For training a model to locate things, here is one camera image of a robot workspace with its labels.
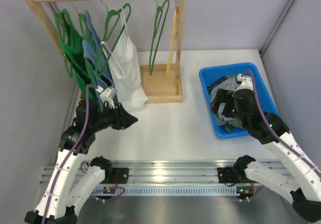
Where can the wooden clothes rack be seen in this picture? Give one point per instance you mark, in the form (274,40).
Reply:
(160,87)

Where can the green hanger under blue top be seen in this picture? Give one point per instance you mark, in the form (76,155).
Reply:
(83,25)

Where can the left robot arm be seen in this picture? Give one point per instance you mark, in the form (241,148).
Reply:
(63,199)

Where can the green hanger under white top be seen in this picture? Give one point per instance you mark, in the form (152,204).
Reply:
(106,36)

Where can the aluminium mounting rail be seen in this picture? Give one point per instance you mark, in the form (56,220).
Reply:
(173,172)

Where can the blue plastic bin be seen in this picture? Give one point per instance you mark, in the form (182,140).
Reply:
(209,75)

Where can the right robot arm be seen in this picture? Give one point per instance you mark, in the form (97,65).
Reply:
(236,100)

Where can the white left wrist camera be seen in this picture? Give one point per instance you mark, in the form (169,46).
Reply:
(107,96)

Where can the white tank top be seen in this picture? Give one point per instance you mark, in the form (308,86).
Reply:
(124,67)

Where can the green hanger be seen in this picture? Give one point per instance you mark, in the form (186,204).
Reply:
(106,36)
(83,25)
(159,23)
(59,21)

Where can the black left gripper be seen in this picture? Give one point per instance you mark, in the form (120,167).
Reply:
(119,117)

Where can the yellow hanger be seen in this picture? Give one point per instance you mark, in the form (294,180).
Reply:
(173,38)

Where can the blue tank top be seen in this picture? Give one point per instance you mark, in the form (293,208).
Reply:
(91,45)

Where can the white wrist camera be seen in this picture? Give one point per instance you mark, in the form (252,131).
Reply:
(107,96)
(243,79)

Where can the green tank top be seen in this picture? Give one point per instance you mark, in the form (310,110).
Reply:
(73,49)

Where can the slotted grey cable duct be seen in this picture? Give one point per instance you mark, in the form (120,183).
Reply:
(205,190)

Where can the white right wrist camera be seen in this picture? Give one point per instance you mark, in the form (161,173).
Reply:
(243,79)

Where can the grey tank top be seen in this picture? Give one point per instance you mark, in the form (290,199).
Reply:
(220,93)

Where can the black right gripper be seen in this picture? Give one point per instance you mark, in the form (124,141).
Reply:
(226,96)

